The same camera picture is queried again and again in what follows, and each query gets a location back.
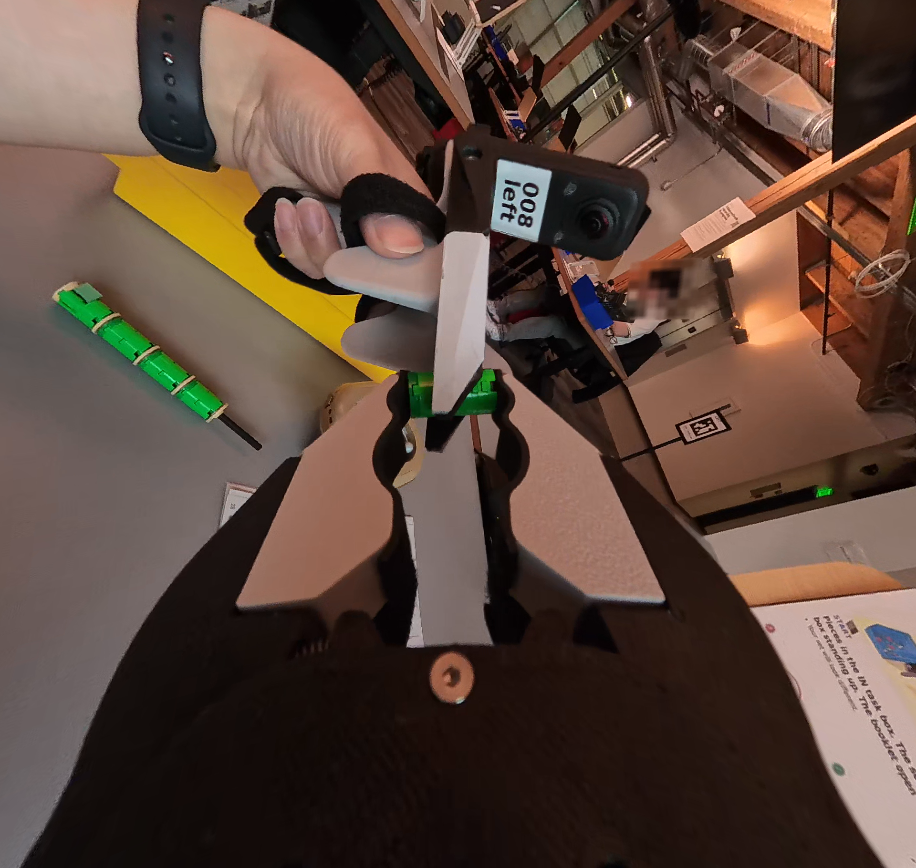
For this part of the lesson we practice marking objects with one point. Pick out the white paper notice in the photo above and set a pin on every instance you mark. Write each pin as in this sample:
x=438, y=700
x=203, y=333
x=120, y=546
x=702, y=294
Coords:
x=715, y=223

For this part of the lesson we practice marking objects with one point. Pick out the blue plastic bin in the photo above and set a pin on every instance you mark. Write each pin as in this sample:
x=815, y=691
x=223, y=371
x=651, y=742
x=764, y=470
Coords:
x=592, y=303

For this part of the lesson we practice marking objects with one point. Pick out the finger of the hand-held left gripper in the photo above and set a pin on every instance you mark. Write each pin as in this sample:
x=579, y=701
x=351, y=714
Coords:
x=451, y=560
x=464, y=310

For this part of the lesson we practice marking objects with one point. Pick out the black wristband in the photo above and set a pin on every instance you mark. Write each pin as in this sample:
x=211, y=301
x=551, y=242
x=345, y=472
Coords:
x=172, y=95

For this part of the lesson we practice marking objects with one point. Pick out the black square marker sign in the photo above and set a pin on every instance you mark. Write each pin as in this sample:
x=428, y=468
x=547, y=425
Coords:
x=703, y=427

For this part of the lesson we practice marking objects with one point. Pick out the green brick rod assembly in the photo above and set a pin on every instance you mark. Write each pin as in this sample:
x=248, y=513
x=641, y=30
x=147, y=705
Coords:
x=143, y=353

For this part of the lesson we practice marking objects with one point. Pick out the person's left forearm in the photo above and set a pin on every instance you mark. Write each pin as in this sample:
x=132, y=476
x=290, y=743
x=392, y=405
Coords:
x=64, y=52

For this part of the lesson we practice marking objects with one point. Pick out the beige round tape dispenser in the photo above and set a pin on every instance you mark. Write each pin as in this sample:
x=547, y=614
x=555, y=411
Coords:
x=343, y=406

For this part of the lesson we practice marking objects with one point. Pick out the person's left hand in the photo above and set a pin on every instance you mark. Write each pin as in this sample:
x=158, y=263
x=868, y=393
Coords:
x=300, y=117

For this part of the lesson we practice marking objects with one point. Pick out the wooden sheet board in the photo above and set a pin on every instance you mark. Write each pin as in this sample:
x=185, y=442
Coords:
x=808, y=582

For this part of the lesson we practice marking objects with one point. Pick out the silver air duct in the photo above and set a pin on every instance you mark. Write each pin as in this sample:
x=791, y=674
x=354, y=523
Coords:
x=773, y=88

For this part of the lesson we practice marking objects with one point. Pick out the printed instruction sheet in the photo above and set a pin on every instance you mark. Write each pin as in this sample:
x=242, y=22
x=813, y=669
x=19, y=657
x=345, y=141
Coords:
x=851, y=703

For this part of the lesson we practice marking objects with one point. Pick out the grey desk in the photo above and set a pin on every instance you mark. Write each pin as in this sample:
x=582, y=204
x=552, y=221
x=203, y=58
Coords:
x=86, y=524

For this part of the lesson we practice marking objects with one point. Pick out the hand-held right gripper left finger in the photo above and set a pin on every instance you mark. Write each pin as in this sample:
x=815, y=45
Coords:
x=322, y=517

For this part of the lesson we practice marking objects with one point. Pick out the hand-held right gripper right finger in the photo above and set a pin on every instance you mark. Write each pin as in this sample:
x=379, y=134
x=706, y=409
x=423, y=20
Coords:
x=579, y=524

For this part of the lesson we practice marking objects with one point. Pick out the white instruction booklet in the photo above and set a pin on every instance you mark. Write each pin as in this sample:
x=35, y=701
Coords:
x=232, y=503

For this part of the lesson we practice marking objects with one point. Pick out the yellow plastic bin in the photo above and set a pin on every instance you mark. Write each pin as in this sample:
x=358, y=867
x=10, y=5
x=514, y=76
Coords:
x=215, y=231

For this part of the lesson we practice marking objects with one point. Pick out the green round toy brick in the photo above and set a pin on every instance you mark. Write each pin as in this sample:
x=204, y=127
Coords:
x=419, y=392

